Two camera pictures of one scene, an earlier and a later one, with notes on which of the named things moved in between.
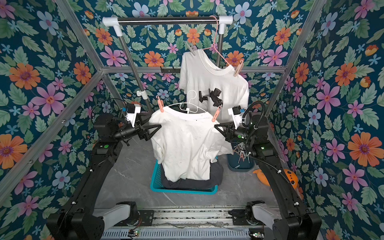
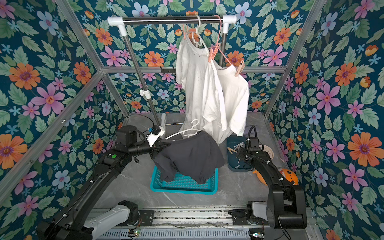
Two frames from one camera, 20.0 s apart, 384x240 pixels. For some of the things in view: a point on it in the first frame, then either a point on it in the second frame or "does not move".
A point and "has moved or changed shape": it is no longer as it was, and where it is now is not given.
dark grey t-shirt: (216, 177) -> (197, 156)
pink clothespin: (160, 104) -> (184, 33)
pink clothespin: (216, 114) -> (212, 53)
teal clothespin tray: (240, 161) does not move
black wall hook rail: (170, 70) does not move
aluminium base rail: (183, 224) does not move
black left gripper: (147, 138) -> (162, 143)
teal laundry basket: (156, 184) does not move
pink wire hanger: (215, 40) has moved or changed shape
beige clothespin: (239, 68) does not move
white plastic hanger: (189, 106) -> (197, 36)
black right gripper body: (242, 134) -> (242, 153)
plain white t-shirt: (187, 143) -> (203, 107)
